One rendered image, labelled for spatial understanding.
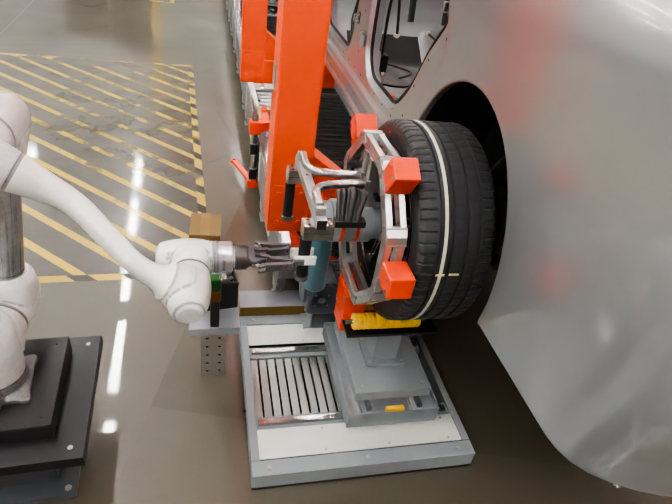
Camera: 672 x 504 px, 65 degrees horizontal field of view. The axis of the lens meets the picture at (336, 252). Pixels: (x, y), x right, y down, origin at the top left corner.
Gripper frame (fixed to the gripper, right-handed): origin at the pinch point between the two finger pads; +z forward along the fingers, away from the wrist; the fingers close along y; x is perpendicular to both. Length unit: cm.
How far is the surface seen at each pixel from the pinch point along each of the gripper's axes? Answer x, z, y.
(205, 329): -38.2, -28.2, -10.5
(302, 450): -75, 5, 15
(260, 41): -2, 9, -253
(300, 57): 41, 4, -60
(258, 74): -24, 9, -252
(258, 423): -76, -9, 1
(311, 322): -74, 19, -50
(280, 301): -70, 6, -60
